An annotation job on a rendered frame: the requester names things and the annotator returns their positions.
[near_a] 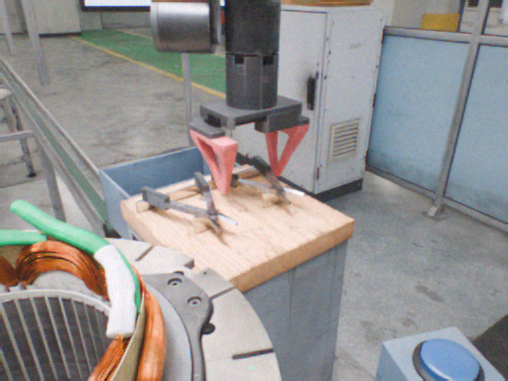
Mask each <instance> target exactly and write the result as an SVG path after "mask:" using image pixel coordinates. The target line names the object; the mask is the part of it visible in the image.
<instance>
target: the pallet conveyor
mask: <svg viewBox="0 0 508 381"><path fill-rule="evenodd" d="M0 60H1V61H2V63H3V64H5V67H7V68H8V70H9V71H11V72H12V74H13V75H14V76H15V78H16V79H17V80H18V81H19V83H20V84H21V85H22V86H23V88H24V89H25V90H26V92H27V93H28V94H29V95H30V97H31V98H32V99H34V102H36V103H37V106H39V107H40V108H41V110H42V111H43V112H44V113H45V115H46V116H47V117H48V118H49V120H50V121H51V122H52V124H53V125H54V126H55V127H56V129H57V130H58V131H60V134H62V135H63V138H65V140H66V141H67V142H68V143H69V145H70V146H71V147H72V148H73V150H74V151H75V152H76V153H77V155H78V156H79V157H80V159H81V160H82V161H83V162H84V164H85V165H87V167H88V168H89V169H90V171H91V172H92V173H93V175H94V176H95V177H96V178H97V179H98V181H99V182H100V183H101V180H100V176H99V172H98V169H97V168H96V167H95V165H93V163H92V162H91V161H90V160H89V158H87V156H86V155H84V152H82V151H81V150H80V148H79V147H78V146H77V145H76V143H75V142H74V141H73V140H72V139H71V138H70V137H69V135H68V134H67V133H66V131H65V130H64V129H63V127H62V126H61V125H60V124H59V122H58V121H57V120H56V119H55V118H54V117H53V116H52V114H51V113H50V112H49V111H48V110H47V109H46V108H45V106H44V105H43V104H42V103H41V101H40V100H39V99H37V96H36V95H34V93H33V92H32V91H31V90H30V88H28V87H27V85H26V84H25V83H24V82H23V80H22V79H21V78H19V75H18V74H16V73H15V72H14V71H13V70H12V68H11V67H9V65H8V64H7V63H6V62H5V60H4V59H3V58H2V57H1V55H0ZM1 82H2V84H1ZM0 88H4V89H7V90H9V91H10V92H11V93H12V95H10V96H9V97H8V99H9V106H10V108H11V111H12V116H13V120H14V123H15V125H16V131H17V132H14V128H13V125H12V120H11V116H10V114H9V108H8V106H7V102H6V99H3V100H1V102H0V109H3V112H4V115H5V116H3V118H2V120H0V124H1V123H7V126H8V129H9V131H10V132H9V133H5V134H1V135H0V143H2V142H7V141H12V140H15V141H16V140H20V145H21V148H22V151H23V154H22V155H21V156H20V159H16V160H13V161H5V162H1V163H0V168H2V167H7V166H11V165H19V164H23V163H26V165H27V171H28V172H29V174H28V177H29V178H34V177H35V176H36V175H37V174H36V173H35V167H34V165H33V161H32V158H31V152H30V150H29V147H28V144H27V138H30V137H35V141H36V144H37V147H38V153H39V156H40V159H41V162H42V168H43V172H44V175H45V180H46V183H47V186H48V189H49V196H50V199H51V202H52V205H53V211H54V214H55V217H56V219H58V220H60V221H62V222H64V223H66V217H65V214H64V209H63V203H62V200H61V196H60V189H59V186H58V183H57V180H56V173H55V170H54V167H53V165H54V166H55V168H56V170H57V172H59V174H60V176H61V178H62V179H63V181H64V183H65V184H66V187H67V188H68V189H69V190H70V193H71V194H72V195H73V198H74V199H75V200H76V202H77V204H78V205H79V206H80V209H81V210H82V212H84V216H86V218H87V220H88V222H90V224H91V226H92V228H93V229H94V230H95V233H96V234H97V235H98V236H101V237H102V238H110V239H122V238H123V237H122V236H120V235H119V233H118V232H117V231H116V229H114V228H113V226H112V225H111V224H110V223H109V221H108V217H107V213H106V209H105V201H104V198H103V197H102V195H101V194H100V193H99V192H98V190H97V189H96V188H95V186H94V185H93V184H92V183H91V181H90V180H89V179H88V177H87V176H86V175H85V174H84V172H83V171H82V170H81V168H80V167H79V165H78V164H77V162H75V161H74V160H73V158H72V157H71V155H70V154H69V152H68V151H67V150H66V148H65V147H64V146H63V144H62V143H61V142H60V140H59V139H58V138H57V137H56V135H55V134H54V133H53V132H52V130H51V129H50V127H49V126H48V124H47V123H45V120H43V118H42V117H41V115H40V114H39V113H38V111H37V110H36V109H35V108H34V106H33V105H32V104H31V103H30V101H29V100H28V99H27V97H26V95H24V94H23V92H22V91H21V89H20V88H19V87H18V85H16V82H15V81H13V79H12V78H11V76H10V75H9V74H8V72H7V71H6V70H5V68H4V67H3V66H2V65H1V64H0ZM1 104H2V105H1ZM19 110H20V111H19ZM20 113H21V114H22V115H23V117H24V119H25V120H26V121H27V123H28V125H29V127H31V130H25V131H24V129H23V123H22V120H21V117H20Z"/></svg>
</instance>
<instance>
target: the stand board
mask: <svg viewBox="0 0 508 381"><path fill-rule="evenodd" d="M211 196H212V198H213V202H214V204H215V209H217V208H218V210H219V212H221V213H222V214H224V215H227V216H228V217H229V218H232V219H234V220H235V221H238V225H234V224H231V223H230V222H228V221H225V220H222V219H221V218H220V225H219V227H220V228H221V232H217V231H216V230H215V228H211V229H208V230H207V231H205V232H202V233H199V234H194V228H193V217H195V215H190V214H187V213H184V212H179V211H176V210H174V209H168V210H167V211H164V210H162V209H160V208H157V207H155V208H151V209H148V210H146V211H144V212H137V209H136V204H135V201H136V200H138V199H141V198H142V196H141V195H139V196H136V197H133V198H128V199H126V200H123V201H121V202H120V205H121V209H122V214H123V219H125V220H126V222H128V224H129V225H130V226H131V227H132V228H133V229H134V230H135V231H136V232H137V233H138V234H139V236H140V237H141V238H142V239H144V241H145V242H147V243H151V244H153V246H154V247H155V246H163V247H165V248H168V249H173V250H175V251H177V252H181V253H183V254H185V255H188V256H190V257H192V258H193V259H194V268H193V269H191V270H192V271H194V272H196V273H198V272H201V270H203V269H205V268H206V267H210V268H211V269H213V270H214V271H215V272H218V274H220V275H221V276H223V277H224V279H227V280H228V282H230V283H231V285H233V286H234V289H238V291H239V292H240V293H245V292H246V291H248V290H249V289H252V288H254V287H255V286H258V285H260V284H262V283H263V282H265V281H267V280H268V279H272V278H273V277H275V276H278V275H279V274H281V273H282V272H285V271H287V270H289V269H292V268H293V267H295V266H298V265H299V264H301V263H302V262H306V261H307V260H309V259H312V258H313V257H315V256H317V255H318V254H320V253H322V252H324V251H325V250H327V249H330V248H332V247H333V246H336V245H338V244H339V243H341V242H344V241H346V240H347V239H350V238H352V237H353V226H354V219H352V218H350V217H349V216H347V215H344V214H342V213H341V212H339V211H337V210H335V209H334V208H331V207H329V206H328V205H325V204H323V203H321V202H319V201H318V200H316V199H314V198H311V197H310V196H308V195H305V196H302V195H297V194H294V193H292V192H287V191H286V198H287V199H288V200H289V201H290V202H291V203H292V204H291V205H287V204H286V203H285V202H279V203H278V204H275V205H271V206H269V207H267V208H263V207H262V192H261V191H258V190H253V189H247V188H243V187H240V186H238V188H236V189H233V188H232V187H229V189H228V194H224V193H222V192H220V191H219V190H218V189H213V190H211ZM199 198H203V199H205V198H204V197H203V196H202V195H201V193H199V194H197V195H192V196H189V197H187V198H182V199H180V200H178V202H182V203H185V204H188V205H194V206H196V207H199V208H204V209H207V208H206V205H205V203H204V202H201V200H199Z"/></svg>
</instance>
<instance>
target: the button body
mask: <svg viewBox="0 0 508 381"><path fill-rule="evenodd" d="M433 338H446V339H449V340H452V341H454V342H457V343H459V344H460V345H462V346H464V347H465V348H467V350H469V351H470V352H471V353H472V354H473V355H474V357H475V358H476V359H477V360H478V361H479V363H480V364H481V365H482V368H483V371H484V374H485V381H506V380H505V379H504V378H503V377H502V376H501V375H500V373H499V372H498V371H496V369H495V368H493V366H492V365H491V364H489V361H487V360H486V359H485V357H483V356H482V354H481V353H479V352H478V350H477V349H476V348H475V347H474V346H473V345H472V344H471V343H470V342H469V341H468V340H467V338H466V337H465V336H464V335H463V334H462V333H461V332H459V330H458V329H457V328H456V327H455V326H454V327H450V328H443V329H440V330H436V331H429V332H425V333H422V334H414V335H411V336H407V337H400V338H396V339H393V340H386V341H383V342H382V344H381V347H380V356H379V360H378V365H377V372H376V376H375V381H424V380H423V379H422V378H421V377H420V376H419V374H418V373H417V371H416V370H415V368H414V366H413V351H414V348H415V347H416V345H418V344H419V343H420V342H421V341H425V340H427V339H433Z"/></svg>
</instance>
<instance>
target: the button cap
mask: <svg viewBox="0 0 508 381"><path fill-rule="evenodd" d="M420 364H421V366H423V368H424V370H425V371H426V372H427V373H428V374H429V375H430V376H431V377H433V378H434V379H436V381H476V379H477V377H478V371H479V366H478V361H477V360H476V358H475V357H474V355H473V354H472V353H471V352H470V351H469V350H467V348H465V347H464V346H462V345H460V344H459V343H457V342H454V341H452V340H449V339H446V338H433V339H430V340H428V341H426V342H425V343H424V345H423V346H422V348H421V352H420Z"/></svg>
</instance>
